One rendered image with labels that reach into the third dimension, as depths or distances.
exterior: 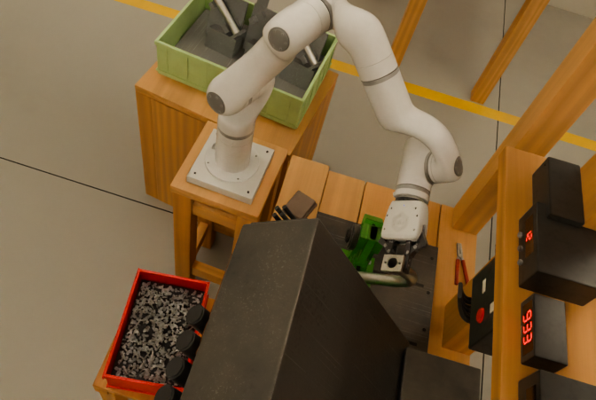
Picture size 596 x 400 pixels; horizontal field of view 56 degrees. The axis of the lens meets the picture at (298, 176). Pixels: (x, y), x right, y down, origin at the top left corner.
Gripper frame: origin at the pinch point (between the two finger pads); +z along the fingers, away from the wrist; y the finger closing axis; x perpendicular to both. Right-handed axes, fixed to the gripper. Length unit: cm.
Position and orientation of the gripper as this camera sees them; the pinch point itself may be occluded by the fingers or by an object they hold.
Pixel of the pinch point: (398, 263)
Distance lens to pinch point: 134.1
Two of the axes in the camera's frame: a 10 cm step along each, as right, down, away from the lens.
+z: -2.5, 9.2, -3.1
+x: 6.4, 4.0, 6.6
